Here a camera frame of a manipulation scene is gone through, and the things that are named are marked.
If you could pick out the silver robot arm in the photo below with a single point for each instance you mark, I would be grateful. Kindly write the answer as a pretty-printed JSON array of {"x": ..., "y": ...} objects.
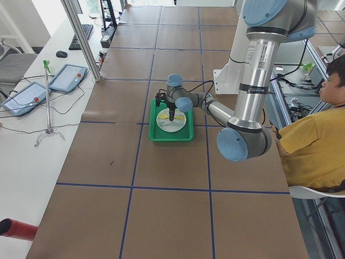
[{"x": 262, "y": 27}]

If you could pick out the red cylinder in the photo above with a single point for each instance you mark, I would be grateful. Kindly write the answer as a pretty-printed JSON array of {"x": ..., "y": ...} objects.
[{"x": 17, "y": 229}]

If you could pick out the pale blue plastic fork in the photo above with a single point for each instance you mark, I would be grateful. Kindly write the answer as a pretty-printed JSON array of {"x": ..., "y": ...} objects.
[{"x": 170, "y": 123}]

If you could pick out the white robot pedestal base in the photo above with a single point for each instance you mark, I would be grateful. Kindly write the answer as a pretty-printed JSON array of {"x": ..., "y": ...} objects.
[{"x": 227, "y": 80}]

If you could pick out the near blue teach pendant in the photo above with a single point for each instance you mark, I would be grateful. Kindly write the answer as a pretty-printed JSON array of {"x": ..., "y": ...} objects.
[{"x": 25, "y": 100}]

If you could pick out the person in yellow shirt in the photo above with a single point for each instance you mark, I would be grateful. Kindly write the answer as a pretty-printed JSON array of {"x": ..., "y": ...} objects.
[{"x": 312, "y": 148}]

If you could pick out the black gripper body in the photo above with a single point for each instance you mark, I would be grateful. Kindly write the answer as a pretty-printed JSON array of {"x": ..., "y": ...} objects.
[{"x": 170, "y": 105}]

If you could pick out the green handled reacher grabber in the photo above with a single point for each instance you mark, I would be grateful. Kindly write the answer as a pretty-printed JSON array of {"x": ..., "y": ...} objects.
[{"x": 50, "y": 130}]

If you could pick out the yellow plastic spoon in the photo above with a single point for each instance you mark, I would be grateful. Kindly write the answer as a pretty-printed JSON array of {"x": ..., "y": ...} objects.
[{"x": 167, "y": 117}]

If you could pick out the black computer mouse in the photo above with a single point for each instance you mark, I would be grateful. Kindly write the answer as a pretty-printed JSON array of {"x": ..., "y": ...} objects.
[{"x": 61, "y": 54}]

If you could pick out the far blue teach pendant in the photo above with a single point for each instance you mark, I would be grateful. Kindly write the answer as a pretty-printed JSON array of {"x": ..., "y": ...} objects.
[{"x": 68, "y": 78}]

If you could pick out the grey office chair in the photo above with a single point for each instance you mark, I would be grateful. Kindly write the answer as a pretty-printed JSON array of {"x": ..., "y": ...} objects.
[{"x": 15, "y": 65}]

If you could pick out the white chair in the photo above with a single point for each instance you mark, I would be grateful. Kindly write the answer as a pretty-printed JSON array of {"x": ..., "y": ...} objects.
[{"x": 305, "y": 193}]

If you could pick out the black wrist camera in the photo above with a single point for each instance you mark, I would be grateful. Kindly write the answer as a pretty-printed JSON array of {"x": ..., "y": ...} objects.
[{"x": 160, "y": 98}]

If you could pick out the blue teach pendant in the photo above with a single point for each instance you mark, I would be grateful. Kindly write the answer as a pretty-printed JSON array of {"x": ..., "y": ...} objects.
[
  {"x": 25, "y": 100},
  {"x": 68, "y": 78}
]

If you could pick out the white round plate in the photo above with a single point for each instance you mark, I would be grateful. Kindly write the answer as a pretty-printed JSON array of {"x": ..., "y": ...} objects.
[{"x": 171, "y": 129}]

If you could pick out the aluminium frame post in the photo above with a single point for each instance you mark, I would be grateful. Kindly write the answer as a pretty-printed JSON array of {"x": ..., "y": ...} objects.
[{"x": 77, "y": 28}]

